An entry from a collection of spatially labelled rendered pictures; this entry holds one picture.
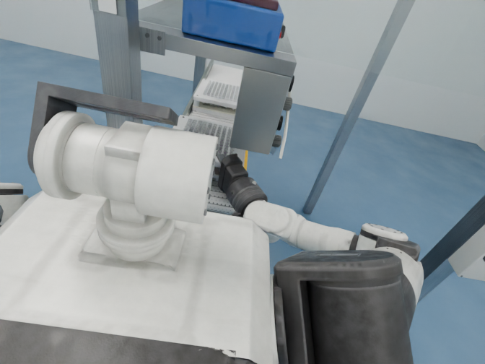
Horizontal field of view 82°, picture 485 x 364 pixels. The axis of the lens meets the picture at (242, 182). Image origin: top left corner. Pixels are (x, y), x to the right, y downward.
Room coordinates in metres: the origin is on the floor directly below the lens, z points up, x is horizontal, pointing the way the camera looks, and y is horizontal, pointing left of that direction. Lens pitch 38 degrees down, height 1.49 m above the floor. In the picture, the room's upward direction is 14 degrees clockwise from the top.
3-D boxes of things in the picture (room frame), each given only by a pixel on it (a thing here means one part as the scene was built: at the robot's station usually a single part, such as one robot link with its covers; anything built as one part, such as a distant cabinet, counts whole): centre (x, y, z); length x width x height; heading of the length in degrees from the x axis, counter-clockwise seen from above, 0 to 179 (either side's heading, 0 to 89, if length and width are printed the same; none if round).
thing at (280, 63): (0.90, 0.17, 1.33); 0.62 x 0.38 x 0.04; 5
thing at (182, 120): (0.78, 0.14, 1.02); 0.25 x 0.24 x 0.02; 95
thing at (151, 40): (0.58, 0.24, 1.33); 0.05 x 0.01 x 0.04; 95
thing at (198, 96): (1.30, 0.19, 0.97); 0.25 x 0.24 x 0.02; 95
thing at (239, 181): (0.60, 0.01, 1.01); 0.12 x 0.10 x 0.13; 37
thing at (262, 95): (0.72, 0.01, 1.22); 0.22 x 0.11 x 0.20; 5
